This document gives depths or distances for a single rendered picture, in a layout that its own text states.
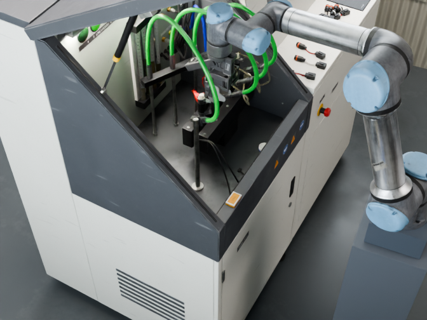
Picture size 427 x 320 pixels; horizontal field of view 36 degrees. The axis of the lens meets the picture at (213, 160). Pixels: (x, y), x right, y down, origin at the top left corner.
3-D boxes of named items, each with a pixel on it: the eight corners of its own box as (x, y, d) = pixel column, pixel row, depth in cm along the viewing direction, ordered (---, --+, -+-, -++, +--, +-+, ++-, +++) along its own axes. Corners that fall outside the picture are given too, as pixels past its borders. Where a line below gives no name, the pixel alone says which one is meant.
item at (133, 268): (216, 373, 266) (218, 263, 208) (100, 310, 286) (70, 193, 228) (291, 248, 308) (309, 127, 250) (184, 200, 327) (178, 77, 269)
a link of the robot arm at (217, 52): (201, 42, 193) (215, 28, 198) (202, 54, 196) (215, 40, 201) (224, 50, 190) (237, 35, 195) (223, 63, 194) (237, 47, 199)
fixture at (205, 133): (208, 168, 230) (207, 138, 219) (183, 158, 233) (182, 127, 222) (252, 110, 250) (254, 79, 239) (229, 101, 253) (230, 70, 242)
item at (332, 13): (328, 43, 254) (330, 31, 250) (303, 35, 257) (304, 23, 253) (351, 13, 267) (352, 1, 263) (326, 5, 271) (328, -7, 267)
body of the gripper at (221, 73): (227, 94, 202) (227, 63, 193) (203, 85, 205) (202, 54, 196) (239, 80, 207) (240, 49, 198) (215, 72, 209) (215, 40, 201)
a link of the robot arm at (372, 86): (427, 209, 193) (408, 44, 163) (404, 242, 185) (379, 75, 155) (389, 200, 201) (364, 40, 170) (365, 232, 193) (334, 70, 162)
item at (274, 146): (224, 254, 211) (225, 223, 199) (212, 248, 212) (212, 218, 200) (304, 133, 247) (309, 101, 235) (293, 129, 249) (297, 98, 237)
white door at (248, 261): (222, 357, 260) (223, 259, 210) (216, 354, 261) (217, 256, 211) (291, 240, 298) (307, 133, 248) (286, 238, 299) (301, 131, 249)
